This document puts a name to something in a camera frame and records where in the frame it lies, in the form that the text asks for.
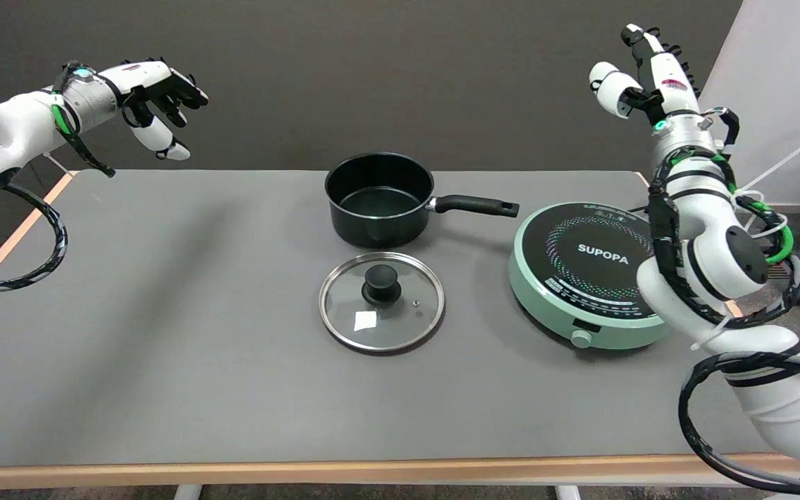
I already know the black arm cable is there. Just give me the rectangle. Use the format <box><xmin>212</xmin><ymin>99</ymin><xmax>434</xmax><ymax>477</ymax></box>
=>
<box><xmin>0</xmin><ymin>179</ymin><xmax>69</xmax><ymax>293</ymax></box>
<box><xmin>649</xmin><ymin>142</ymin><xmax>800</xmax><ymax>499</ymax></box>

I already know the green black induction cooker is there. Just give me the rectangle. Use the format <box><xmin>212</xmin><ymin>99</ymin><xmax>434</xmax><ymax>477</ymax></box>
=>
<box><xmin>508</xmin><ymin>201</ymin><xmax>675</xmax><ymax>350</ymax></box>

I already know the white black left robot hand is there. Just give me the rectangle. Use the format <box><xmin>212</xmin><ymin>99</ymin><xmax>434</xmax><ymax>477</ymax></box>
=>
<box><xmin>115</xmin><ymin>58</ymin><xmax>210</xmax><ymax>162</ymax></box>

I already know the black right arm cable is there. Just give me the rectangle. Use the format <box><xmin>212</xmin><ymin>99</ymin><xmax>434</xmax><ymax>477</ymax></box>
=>
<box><xmin>649</xmin><ymin>142</ymin><xmax>800</xmax><ymax>499</ymax></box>

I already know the white cable tie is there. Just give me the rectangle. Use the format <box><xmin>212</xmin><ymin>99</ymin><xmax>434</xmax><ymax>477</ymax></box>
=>
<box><xmin>735</xmin><ymin>146</ymin><xmax>800</xmax><ymax>194</ymax></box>

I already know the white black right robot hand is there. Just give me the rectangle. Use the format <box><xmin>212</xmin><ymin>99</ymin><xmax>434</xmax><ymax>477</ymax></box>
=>
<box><xmin>589</xmin><ymin>24</ymin><xmax>703</xmax><ymax>131</ymax></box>

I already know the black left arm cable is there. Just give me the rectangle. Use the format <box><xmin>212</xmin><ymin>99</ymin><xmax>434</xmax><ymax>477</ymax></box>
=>
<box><xmin>0</xmin><ymin>179</ymin><xmax>69</xmax><ymax>293</ymax></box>

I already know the glass lid with black knob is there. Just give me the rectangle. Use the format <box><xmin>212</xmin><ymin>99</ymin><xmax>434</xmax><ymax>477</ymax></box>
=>
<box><xmin>318</xmin><ymin>251</ymin><xmax>446</xmax><ymax>353</ymax></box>

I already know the black pot with handle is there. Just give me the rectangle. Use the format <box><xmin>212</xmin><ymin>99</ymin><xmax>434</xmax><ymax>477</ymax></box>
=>
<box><xmin>324</xmin><ymin>152</ymin><xmax>520</xmax><ymax>249</ymax></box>

